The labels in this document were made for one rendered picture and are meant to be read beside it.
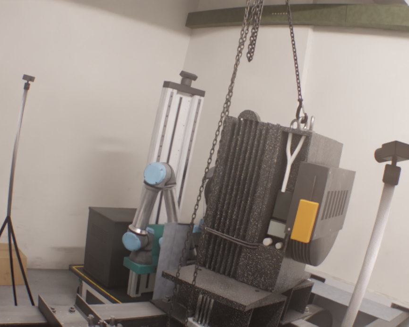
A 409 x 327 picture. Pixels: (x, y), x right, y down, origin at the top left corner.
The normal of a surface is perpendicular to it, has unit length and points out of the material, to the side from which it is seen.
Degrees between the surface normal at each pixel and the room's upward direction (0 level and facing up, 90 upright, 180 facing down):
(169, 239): 90
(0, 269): 90
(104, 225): 90
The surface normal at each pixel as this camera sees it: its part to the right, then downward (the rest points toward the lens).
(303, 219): -0.55, -0.06
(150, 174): -0.22, -0.11
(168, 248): 0.79, 0.20
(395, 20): -0.72, -0.11
